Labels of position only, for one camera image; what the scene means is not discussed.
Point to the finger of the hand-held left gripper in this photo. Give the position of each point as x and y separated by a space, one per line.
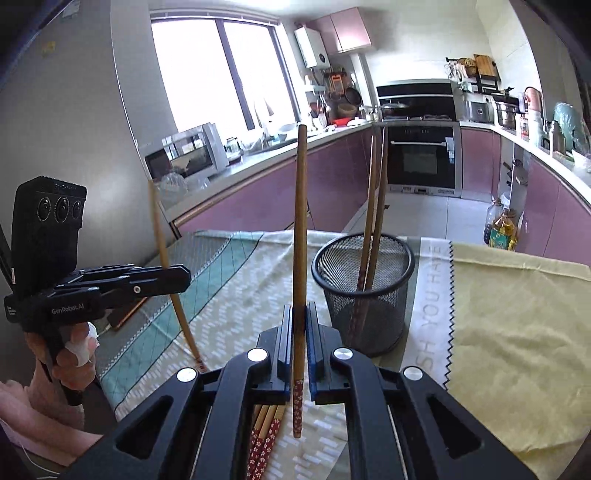
152 280
106 270

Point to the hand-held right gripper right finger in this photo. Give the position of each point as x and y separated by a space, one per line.
314 344

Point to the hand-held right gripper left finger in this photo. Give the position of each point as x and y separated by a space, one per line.
289 334

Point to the wooden chopstick red patterned end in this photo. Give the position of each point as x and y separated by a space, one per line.
277 424
159 240
253 443
259 445
268 438
368 207
300 230
379 207

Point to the black mesh utensil holder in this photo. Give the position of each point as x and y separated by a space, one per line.
385 304

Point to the hanging kitchen utensils rack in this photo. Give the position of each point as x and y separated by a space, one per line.
341 94

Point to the person's left hand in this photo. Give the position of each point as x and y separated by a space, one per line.
76 355

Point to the brown flat case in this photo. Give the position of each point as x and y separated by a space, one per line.
123 314

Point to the patterned beige green tablecloth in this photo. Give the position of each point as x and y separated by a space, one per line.
231 286

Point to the clear plastic bags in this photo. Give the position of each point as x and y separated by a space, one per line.
182 184

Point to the silver microwave oven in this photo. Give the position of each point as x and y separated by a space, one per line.
184 154

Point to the pink base cabinets long run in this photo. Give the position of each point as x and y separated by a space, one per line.
277 184

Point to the glass jar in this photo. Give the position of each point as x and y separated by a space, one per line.
233 148

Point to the yellow cloth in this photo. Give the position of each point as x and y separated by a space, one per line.
517 332

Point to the dark liquid bottle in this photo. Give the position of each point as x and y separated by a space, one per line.
490 226

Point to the kitchen window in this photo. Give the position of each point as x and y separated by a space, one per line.
203 74

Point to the built-in black oven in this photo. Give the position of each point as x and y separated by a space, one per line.
422 159

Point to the yellow cooking oil bottle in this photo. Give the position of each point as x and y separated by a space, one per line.
502 233

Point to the red basin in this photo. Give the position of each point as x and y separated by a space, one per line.
344 122

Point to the wok with lid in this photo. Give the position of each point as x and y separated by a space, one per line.
394 107

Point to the black range hood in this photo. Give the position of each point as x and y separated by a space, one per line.
415 97

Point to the pink base cabinets short run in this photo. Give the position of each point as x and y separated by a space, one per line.
545 207

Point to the white water heater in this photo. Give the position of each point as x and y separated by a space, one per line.
311 46

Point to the steel stock pot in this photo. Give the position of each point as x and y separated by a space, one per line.
507 115

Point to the steel thermos bottle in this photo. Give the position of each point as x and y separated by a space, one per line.
557 138

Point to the pink kettle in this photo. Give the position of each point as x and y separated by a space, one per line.
533 99

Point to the teal covered appliance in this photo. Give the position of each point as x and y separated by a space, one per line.
570 127

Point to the pink wall cabinet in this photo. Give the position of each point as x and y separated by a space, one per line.
341 32

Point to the black wall rack with boards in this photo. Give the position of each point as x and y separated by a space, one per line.
480 71

